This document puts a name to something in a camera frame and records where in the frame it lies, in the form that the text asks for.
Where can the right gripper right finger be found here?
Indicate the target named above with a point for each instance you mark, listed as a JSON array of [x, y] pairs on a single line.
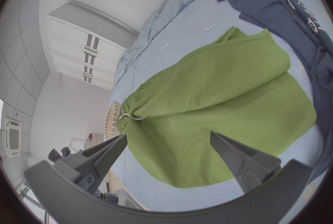
[[234, 158]]

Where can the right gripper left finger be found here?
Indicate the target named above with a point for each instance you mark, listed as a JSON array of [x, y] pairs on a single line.
[[104, 158]]

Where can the green shorts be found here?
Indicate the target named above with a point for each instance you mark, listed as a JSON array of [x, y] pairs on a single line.
[[208, 92]]

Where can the round woven basket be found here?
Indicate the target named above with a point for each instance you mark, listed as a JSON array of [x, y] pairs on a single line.
[[111, 118]]

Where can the dark blue garment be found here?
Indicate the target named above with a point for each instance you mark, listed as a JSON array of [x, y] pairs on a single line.
[[273, 4]]

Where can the white ceiling air vent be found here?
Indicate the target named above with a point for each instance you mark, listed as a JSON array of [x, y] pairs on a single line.
[[13, 137]]

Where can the white wardrobe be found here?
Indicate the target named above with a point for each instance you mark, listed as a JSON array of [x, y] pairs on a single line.
[[72, 43]]

